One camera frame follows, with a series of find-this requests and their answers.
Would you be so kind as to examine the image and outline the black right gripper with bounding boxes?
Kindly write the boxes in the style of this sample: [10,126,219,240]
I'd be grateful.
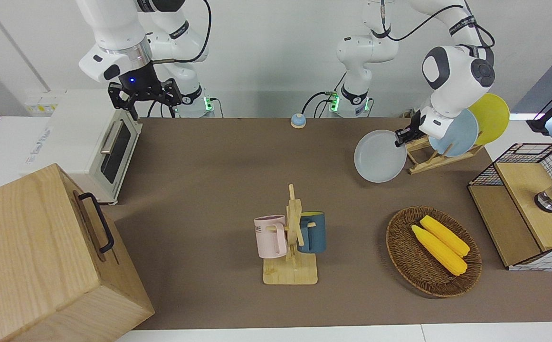
[108,60,183,121]

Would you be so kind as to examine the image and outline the brown table mat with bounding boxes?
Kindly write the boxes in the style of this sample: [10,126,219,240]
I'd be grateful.
[102,117,552,331]

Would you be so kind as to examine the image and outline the pink mug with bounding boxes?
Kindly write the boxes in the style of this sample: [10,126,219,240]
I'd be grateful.
[254,214,289,260]

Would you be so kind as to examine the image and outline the gray plate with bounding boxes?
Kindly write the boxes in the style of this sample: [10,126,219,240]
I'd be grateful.
[354,129,408,184]

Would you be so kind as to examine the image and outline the wooden mug tree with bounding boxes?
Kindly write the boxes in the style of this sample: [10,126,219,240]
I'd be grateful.
[262,184,319,286]

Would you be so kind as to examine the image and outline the white box yellow labels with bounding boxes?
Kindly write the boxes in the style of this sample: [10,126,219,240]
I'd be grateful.
[24,92,64,117]

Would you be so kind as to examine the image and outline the wire basket shelf wooden top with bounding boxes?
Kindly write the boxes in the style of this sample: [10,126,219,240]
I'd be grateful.
[467,142,552,272]

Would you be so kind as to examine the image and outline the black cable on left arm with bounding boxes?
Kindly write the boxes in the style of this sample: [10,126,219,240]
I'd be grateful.
[370,0,496,49]

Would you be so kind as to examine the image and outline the dark blue mug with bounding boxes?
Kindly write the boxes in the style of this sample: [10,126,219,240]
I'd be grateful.
[297,211,327,254]

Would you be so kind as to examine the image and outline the white toaster oven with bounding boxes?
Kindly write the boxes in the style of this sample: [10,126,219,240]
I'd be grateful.
[19,90,143,206]

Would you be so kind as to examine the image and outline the wooden plate rack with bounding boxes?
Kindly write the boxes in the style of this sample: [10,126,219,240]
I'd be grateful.
[405,135,485,175]

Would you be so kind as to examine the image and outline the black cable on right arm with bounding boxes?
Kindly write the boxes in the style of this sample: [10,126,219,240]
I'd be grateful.
[152,0,213,64]

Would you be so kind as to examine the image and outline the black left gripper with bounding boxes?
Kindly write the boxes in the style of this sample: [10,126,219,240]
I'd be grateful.
[395,110,424,146]

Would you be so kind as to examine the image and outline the yellow plate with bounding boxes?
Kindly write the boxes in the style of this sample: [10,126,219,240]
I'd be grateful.
[468,93,511,146]

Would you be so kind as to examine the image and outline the brown wicker basket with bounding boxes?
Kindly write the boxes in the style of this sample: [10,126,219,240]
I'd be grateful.
[386,205,483,299]

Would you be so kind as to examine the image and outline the wooden box black handle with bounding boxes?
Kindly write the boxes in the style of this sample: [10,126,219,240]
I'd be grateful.
[0,162,156,342]

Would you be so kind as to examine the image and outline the yellow corn cob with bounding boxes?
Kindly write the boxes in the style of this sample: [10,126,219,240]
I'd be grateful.
[411,224,468,276]
[419,215,471,258]

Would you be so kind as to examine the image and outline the light blue plate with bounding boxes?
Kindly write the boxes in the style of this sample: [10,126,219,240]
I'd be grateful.
[428,108,479,158]

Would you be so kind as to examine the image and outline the black base power cable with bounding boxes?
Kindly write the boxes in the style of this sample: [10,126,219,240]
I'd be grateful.
[302,71,349,119]

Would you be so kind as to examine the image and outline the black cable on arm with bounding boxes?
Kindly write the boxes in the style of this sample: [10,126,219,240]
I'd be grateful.
[152,0,213,64]
[370,0,496,49]

